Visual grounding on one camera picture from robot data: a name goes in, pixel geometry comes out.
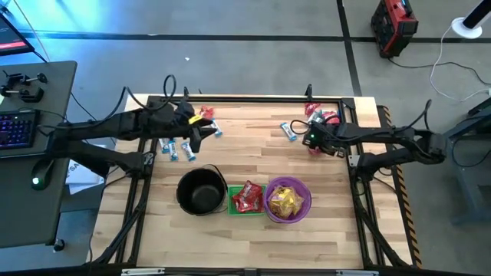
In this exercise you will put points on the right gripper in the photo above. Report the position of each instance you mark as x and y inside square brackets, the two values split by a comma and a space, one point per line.
[326, 138]

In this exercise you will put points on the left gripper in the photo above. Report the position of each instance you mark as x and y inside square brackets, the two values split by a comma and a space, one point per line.
[182, 119]

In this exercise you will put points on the yellow candy packet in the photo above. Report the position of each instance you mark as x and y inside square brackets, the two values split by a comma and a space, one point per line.
[285, 192]
[298, 203]
[287, 202]
[274, 203]
[284, 213]

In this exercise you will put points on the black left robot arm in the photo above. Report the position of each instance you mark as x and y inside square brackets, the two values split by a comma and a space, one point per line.
[115, 126]

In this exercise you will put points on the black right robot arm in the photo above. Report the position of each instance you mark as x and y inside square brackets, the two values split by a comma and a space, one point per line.
[383, 134]

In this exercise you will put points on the black halloween bucket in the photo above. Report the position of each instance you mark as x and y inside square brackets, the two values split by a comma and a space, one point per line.
[201, 191]

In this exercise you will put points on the purple halloween bucket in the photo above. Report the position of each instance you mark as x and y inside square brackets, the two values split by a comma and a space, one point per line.
[268, 186]

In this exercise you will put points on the green plastic basket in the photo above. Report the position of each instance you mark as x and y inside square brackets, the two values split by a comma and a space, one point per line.
[245, 213]

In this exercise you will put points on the yellow black hazard tape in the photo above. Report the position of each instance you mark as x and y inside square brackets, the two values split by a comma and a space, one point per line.
[411, 230]

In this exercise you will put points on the red black tool box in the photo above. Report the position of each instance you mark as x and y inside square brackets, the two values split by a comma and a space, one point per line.
[395, 23]

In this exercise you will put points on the white cardboard box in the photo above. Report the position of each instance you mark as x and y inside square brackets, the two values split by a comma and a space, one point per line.
[80, 180]

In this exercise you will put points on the grey metal stand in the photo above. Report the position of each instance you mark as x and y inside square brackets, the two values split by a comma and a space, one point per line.
[466, 184]

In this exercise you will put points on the black desk top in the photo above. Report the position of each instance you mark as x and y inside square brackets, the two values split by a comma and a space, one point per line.
[57, 88]
[23, 218]

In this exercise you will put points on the black computer mouse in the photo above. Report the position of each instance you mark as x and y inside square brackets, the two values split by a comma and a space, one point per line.
[44, 172]

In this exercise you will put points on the white floor stand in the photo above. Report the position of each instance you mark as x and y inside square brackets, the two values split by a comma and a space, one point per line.
[458, 28]

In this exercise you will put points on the black C-clamp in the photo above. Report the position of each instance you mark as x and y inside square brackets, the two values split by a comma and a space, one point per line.
[27, 94]
[23, 78]

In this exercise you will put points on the black round knob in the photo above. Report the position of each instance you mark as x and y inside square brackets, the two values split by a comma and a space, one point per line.
[58, 245]

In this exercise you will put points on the black backlit keyboard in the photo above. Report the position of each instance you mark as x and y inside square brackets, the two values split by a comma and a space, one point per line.
[17, 128]

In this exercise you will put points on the computer monitor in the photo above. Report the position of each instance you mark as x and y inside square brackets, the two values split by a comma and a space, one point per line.
[11, 38]

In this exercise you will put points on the black frame clamp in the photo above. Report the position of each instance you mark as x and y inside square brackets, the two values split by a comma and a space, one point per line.
[308, 91]
[186, 91]

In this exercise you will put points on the black aluminium table frame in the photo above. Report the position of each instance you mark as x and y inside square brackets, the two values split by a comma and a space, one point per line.
[249, 100]

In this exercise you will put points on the silver metal bracket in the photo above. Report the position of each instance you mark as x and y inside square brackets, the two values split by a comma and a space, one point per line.
[142, 271]
[356, 273]

